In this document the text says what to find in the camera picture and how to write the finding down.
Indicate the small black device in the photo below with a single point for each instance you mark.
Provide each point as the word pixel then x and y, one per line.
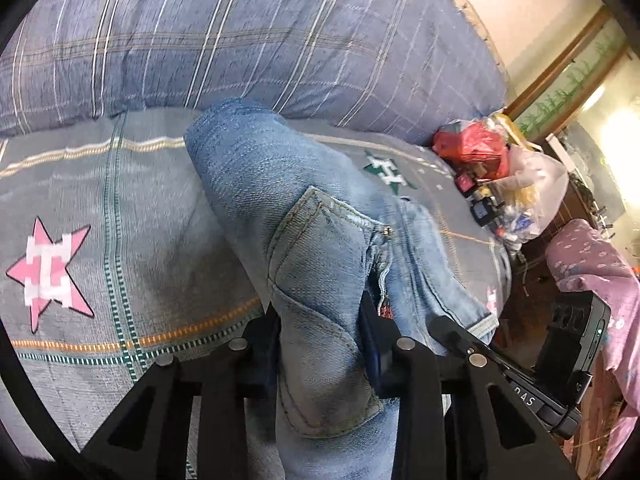
pixel 484 208

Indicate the small pink black box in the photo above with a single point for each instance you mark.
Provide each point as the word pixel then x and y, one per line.
pixel 467 182

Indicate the purple floral cloth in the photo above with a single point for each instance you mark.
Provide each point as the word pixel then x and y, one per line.
pixel 590 260

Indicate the blue denim pants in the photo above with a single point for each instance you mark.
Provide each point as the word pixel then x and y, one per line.
pixel 300 260

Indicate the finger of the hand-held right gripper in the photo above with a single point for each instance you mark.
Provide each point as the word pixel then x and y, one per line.
pixel 450 332

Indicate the grey star print bed sheet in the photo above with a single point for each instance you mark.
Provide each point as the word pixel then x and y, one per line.
pixel 125 210

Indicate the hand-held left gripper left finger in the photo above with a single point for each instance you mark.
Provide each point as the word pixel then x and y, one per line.
pixel 270 355

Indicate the blue plaid quilt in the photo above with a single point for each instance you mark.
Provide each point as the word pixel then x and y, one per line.
pixel 250 35

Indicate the red plastic bag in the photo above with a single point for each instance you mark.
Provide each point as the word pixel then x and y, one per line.
pixel 470 147

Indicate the wooden framed glass door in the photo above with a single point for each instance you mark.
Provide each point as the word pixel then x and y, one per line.
pixel 565 80

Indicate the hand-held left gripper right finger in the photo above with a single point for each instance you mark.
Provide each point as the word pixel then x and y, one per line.
pixel 375 360

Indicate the white plastic bag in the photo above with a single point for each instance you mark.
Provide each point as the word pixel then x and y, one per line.
pixel 537 185

